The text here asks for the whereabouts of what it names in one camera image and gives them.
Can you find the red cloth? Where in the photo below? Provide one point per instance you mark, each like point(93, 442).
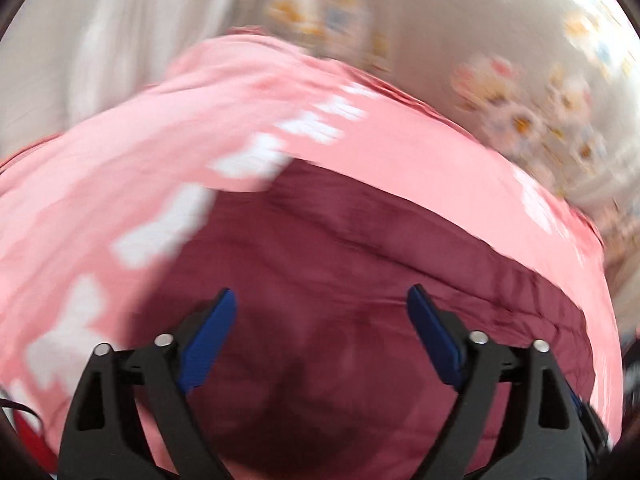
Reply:
point(32, 437)

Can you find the white curtain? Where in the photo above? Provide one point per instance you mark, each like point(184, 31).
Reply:
point(100, 35)

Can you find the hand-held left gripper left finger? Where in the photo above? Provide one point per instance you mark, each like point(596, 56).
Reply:
point(207, 345)

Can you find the pink printed blanket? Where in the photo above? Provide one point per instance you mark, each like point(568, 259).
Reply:
point(175, 125)

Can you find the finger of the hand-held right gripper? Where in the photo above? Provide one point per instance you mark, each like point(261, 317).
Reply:
point(595, 435)

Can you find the maroon puffer jacket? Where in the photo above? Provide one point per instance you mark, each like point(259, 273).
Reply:
point(325, 260)

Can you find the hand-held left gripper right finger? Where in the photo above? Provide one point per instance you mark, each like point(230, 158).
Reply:
point(435, 335)

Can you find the grey floral sheet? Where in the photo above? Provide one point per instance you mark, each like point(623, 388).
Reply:
point(450, 20)

